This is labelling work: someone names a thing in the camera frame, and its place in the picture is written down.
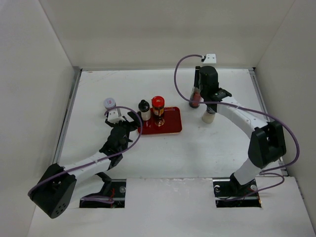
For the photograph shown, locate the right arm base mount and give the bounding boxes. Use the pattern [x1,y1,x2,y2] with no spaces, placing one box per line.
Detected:
[213,179,261,208]

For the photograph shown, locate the silver lid white shaker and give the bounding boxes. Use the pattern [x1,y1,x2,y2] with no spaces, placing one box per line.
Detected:
[202,111,216,124]

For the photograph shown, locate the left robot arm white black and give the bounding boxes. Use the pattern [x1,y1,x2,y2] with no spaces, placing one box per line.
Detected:
[28,109,143,219]

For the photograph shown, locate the purple cable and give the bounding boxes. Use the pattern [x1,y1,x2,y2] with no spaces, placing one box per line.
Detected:
[28,106,143,204]
[174,53,301,201]

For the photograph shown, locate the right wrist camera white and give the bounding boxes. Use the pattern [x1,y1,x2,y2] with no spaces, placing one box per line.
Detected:
[201,53,217,66]

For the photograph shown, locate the white lid paste jar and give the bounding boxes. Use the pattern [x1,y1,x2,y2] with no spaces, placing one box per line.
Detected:
[103,97,116,110]

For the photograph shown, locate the black cap white bottle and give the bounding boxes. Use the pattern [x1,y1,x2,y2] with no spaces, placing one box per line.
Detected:
[138,99,151,121]

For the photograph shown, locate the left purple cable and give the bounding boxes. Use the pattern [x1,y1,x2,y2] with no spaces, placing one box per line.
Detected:
[28,106,143,204]

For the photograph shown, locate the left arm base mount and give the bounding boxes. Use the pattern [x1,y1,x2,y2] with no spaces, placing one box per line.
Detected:
[79,172,127,208]

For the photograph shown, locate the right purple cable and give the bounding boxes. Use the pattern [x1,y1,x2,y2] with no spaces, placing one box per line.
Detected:
[174,53,301,201]

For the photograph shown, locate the tall dark sauce bottle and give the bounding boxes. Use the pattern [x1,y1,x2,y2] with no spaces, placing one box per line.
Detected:
[189,86,201,109]

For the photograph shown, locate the red rectangular tray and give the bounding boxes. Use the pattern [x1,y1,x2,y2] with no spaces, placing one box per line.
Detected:
[138,107,182,135]

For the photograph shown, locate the red lid chili sauce jar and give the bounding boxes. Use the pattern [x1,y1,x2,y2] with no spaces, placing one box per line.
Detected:
[152,96,165,126]

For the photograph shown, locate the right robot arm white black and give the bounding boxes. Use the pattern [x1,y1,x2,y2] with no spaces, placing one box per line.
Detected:
[195,66,286,196]

